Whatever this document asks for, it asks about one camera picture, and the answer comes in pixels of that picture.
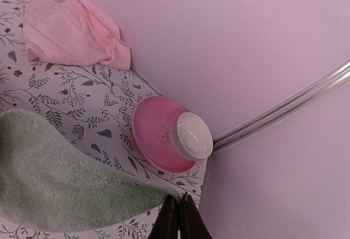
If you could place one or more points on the pink towel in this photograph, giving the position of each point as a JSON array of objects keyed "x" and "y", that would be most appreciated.
[{"x": 74, "y": 33}]

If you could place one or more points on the pink plate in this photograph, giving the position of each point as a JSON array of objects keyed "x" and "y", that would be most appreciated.
[{"x": 152, "y": 124}]

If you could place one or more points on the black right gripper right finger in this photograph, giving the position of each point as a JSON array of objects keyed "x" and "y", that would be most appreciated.
[{"x": 191, "y": 223}]

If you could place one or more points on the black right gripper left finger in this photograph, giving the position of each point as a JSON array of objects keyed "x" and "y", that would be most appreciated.
[{"x": 166, "y": 224}]

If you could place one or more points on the green towel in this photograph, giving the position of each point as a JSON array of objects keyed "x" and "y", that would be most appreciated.
[{"x": 48, "y": 184}]

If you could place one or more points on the right aluminium frame post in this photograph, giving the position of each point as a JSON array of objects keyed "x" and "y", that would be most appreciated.
[{"x": 300, "y": 100}]

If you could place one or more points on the white bowl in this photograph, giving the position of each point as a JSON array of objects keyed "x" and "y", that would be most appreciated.
[{"x": 191, "y": 138}]

